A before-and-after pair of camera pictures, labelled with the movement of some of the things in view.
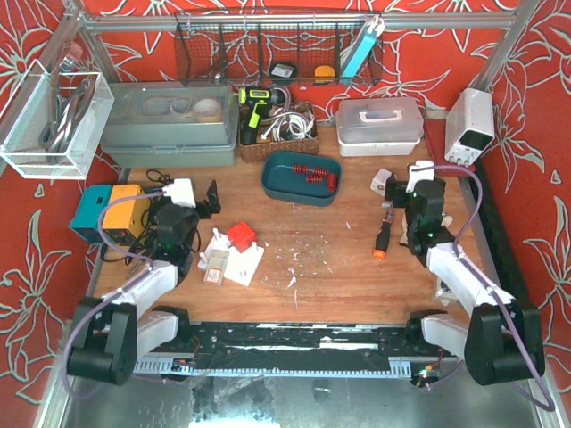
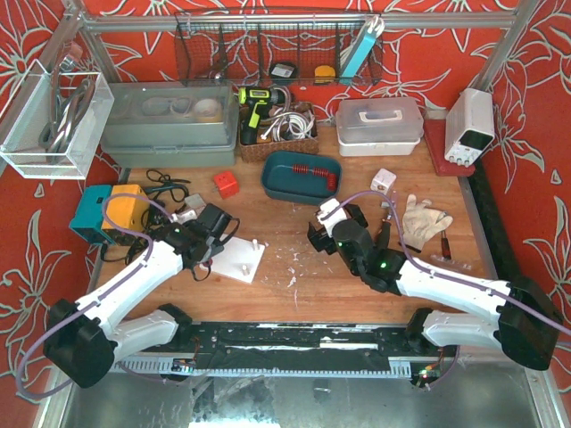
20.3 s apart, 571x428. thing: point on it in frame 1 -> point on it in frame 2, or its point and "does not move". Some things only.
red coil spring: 318,171 does not move
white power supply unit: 469,125 does not move
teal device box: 86,220 does not move
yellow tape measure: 324,75 does not move
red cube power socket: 242,236 -> 227,183
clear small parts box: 216,268 -> 195,201
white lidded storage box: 379,127 does not move
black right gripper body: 393,192 -> 318,234
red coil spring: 332,182 does not move
